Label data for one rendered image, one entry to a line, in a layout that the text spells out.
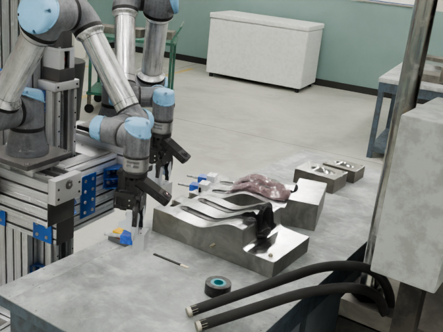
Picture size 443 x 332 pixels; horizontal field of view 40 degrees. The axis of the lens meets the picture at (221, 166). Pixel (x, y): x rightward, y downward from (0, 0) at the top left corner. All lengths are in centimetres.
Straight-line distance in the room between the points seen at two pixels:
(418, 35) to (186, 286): 99
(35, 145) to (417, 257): 133
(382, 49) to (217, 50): 239
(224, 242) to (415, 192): 80
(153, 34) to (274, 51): 644
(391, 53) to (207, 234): 739
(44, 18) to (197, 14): 845
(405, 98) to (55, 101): 130
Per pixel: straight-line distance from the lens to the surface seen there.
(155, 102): 214
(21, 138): 221
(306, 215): 237
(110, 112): 257
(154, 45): 245
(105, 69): 192
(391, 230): 151
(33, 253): 268
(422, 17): 177
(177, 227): 216
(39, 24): 185
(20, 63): 197
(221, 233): 205
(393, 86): 604
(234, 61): 906
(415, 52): 178
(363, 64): 935
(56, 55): 239
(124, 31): 229
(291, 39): 871
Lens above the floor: 177
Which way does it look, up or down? 19 degrees down
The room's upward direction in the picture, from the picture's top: 6 degrees clockwise
